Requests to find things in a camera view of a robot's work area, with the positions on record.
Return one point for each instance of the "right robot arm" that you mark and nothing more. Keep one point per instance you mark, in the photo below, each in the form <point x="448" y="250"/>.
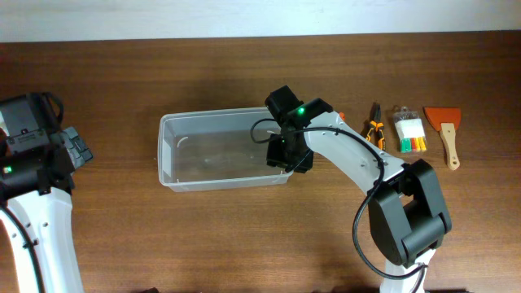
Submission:
<point x="408" y="215"/>

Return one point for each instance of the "clear pack of wall plugs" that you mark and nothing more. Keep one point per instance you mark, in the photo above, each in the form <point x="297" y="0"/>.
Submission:
<point x="410" y="131"/>

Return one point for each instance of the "orange scraper with wooden handle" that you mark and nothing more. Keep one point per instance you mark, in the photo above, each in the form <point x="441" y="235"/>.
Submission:
<point x="446" y="120"/>

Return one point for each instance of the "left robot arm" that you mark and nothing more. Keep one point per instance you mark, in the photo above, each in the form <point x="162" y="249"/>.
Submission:
<point x="38" y="159"/>

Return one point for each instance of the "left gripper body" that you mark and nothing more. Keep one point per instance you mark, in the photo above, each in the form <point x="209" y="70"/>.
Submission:
<point x="85" y="149"/>

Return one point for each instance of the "orange-black long-nose pliers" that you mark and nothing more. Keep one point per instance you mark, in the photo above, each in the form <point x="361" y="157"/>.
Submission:
<point x="375" y="127"/>

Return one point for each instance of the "clear plastic container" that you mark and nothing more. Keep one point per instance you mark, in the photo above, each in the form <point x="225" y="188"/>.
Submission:
<point x="213" y="150"/>

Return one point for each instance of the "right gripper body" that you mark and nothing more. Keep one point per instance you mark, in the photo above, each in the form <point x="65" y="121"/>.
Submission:
<point x="292" y="157"/>

